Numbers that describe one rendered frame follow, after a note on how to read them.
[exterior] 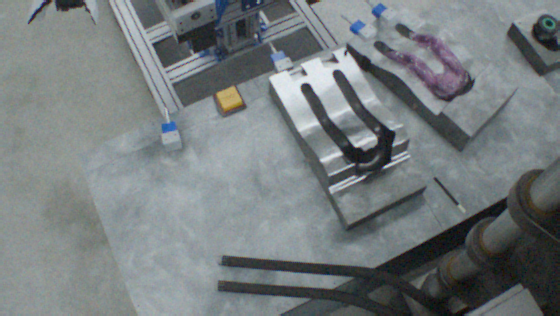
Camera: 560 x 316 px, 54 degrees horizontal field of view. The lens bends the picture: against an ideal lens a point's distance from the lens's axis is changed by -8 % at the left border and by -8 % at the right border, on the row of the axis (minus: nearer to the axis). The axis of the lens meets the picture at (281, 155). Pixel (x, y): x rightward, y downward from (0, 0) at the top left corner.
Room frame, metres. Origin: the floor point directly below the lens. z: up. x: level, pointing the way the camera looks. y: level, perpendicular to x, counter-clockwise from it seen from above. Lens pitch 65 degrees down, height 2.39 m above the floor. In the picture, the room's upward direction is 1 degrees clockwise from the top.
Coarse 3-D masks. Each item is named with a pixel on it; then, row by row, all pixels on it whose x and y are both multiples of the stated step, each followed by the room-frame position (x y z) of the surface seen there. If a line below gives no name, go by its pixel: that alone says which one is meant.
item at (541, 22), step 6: (540, 18) 1.21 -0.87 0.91; (546, 18) 1.22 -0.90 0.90; (552, 18) 1.22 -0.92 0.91; (540, 24) 1.19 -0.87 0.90; (546, 24) 1.21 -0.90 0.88; (552, 24) 1.20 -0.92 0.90; (558, 24) 1.19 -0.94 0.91; (540, 30) 1.17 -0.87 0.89; (546, 30) 1.16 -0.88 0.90; (552, 30) 1.17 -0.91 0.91; (546, 36) 1.16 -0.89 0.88; (552, 36) 1.16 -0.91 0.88
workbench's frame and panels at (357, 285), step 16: (496, 208) 0.69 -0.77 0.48; (464, 224) 0.62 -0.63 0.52; (432, 240) 0.55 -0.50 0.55; (448, 240) 0.61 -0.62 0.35; (464, 240) 0.68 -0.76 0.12; (400, 256) 0.49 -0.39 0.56; (416, 256) 0.54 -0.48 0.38; (432, 256) 0.60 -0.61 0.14; (400, 272) 0.53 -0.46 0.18; (336, 288) 0.34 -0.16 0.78; (352, 288) 0.42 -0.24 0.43; (368, 288) 0.46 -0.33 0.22; (304, 304) 0.34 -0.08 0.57; (320, 304) 0.37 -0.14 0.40; (336, 304) 0.40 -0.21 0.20
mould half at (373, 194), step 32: (320, 64) 1.00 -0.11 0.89; (352, 64) 1.00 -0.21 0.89; (288, 96) 0.88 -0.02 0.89; (320, 96) 0.89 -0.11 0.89; (320, 128) 0.78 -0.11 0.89; (352, 128) 0.77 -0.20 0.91; (320, 160) 0.66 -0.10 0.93; (352, 192) 0.60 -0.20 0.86; (384, 192) 0.60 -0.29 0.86; (416, 192) 0.60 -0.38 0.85; (352, 224) 0.51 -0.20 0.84
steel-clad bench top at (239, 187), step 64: (512, 0) 1.38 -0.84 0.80; (512, 64) 1.09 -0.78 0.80; (192, 128) 0.82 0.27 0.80; (256, 128) 0.82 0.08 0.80; (512, 128) 0.84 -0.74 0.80; (128, 192) 0.61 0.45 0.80; (192, 192) 0.61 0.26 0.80; (256, 192) 0.62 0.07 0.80; (320, 192) 0.62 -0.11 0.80; (128, 256) 0.42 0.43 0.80; (192, 256) 0.42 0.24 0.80; (256, 256) 0.43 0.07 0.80; (320, 256) 0.43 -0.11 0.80; (384, 256) 0.43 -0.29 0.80
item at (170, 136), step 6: (168, 120) 0.83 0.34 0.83; (162, 126) 0.81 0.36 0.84; (168, 126) 0.81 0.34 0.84; (174, 126) 0.81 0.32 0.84; (168, 132) 0.78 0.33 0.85; (174, 132) 0.78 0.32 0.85; (162, 138) 0.76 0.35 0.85; (168, 138) 0.76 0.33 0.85; (174, 138) 0.76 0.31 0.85; (168, 144) 0.74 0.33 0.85; (174, 144) 0.75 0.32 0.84; (180, 144) 0.75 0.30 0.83; (168, 150) 0.74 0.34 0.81; (174, 150) 0.75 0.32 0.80
